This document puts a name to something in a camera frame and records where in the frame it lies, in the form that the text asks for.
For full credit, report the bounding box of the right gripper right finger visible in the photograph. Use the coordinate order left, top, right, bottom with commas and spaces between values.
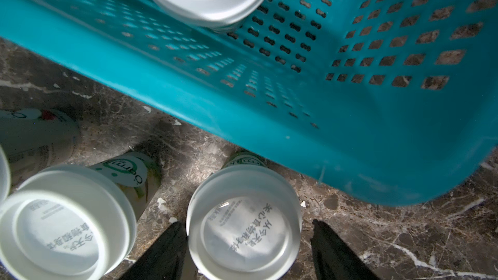
311, 219, 379, 280

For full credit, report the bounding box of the teal plastic basket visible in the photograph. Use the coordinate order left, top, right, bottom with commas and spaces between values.
1, 0, 497, 206

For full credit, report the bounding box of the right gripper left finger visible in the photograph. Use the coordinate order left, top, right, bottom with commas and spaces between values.
119, 222, 188, 280

